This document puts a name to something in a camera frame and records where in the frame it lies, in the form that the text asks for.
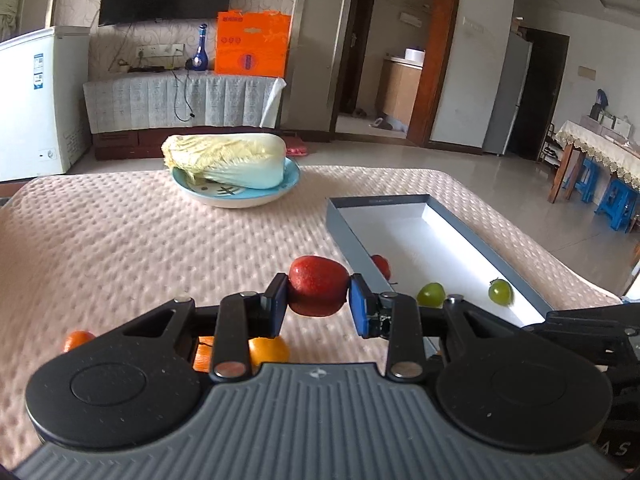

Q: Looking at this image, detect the blue glass bottle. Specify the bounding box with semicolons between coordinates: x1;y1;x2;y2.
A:
192;24;210;72

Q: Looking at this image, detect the grey cardboard box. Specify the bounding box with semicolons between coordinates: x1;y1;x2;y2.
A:
326;194;556;356

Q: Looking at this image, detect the orange mandarin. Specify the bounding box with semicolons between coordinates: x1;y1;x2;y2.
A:
192;336;217;373
62;330;97;353

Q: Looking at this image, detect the green tomato with calyx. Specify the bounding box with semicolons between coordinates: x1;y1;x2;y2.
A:
488;278;515;307

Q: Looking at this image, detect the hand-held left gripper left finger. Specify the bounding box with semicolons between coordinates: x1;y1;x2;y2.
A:
120;274;291;381

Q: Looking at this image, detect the lace tablecloth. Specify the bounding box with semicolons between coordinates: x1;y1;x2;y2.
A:
555;119;640;187

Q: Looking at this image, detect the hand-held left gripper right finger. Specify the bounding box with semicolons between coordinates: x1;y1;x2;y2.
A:
349;274;523;381

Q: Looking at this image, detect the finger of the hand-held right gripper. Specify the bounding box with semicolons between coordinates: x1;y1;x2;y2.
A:
520;303;640;347

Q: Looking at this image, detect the grey refrigerator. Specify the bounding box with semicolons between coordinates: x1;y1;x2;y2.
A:
482;30;534;157

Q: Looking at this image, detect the brown television cabinet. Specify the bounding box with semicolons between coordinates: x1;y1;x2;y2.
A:
91;127;281;162

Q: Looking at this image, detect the black cable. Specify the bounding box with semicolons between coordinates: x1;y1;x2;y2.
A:
171;69;197;122

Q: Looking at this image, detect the brown wooden door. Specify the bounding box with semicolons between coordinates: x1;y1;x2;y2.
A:
406;0;465;147

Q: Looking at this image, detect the light blue plate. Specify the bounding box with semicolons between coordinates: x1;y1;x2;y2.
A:
171;156;301;209

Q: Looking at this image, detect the orange paper bag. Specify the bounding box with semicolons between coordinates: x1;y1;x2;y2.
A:
215;11;292;79

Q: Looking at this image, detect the white plastic sheet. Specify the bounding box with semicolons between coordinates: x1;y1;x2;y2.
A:
259;77;287;129

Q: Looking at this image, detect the blue plastic stool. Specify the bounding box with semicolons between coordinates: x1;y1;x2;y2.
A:
562;159;599;204
595;178;635;232

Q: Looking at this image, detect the white wall socket strip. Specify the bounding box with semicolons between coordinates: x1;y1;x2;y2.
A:
136;44;184;58

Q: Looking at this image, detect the napa cabbage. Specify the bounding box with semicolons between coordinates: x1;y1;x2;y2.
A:
161;133;287;190

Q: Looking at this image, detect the white lace cabinet cloth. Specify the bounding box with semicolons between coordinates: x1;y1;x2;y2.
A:
82;72;286;133

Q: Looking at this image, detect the wooden kitchen cabinet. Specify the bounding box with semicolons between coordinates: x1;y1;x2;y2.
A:
378;56;425;120

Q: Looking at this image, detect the red apple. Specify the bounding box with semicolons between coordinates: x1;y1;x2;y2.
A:
287;255;351;318

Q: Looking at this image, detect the dark wooden door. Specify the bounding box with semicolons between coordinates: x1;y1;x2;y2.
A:
331;0;382;117

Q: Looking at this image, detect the white chest freezer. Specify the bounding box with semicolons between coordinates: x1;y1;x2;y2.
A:
0;26;92;183

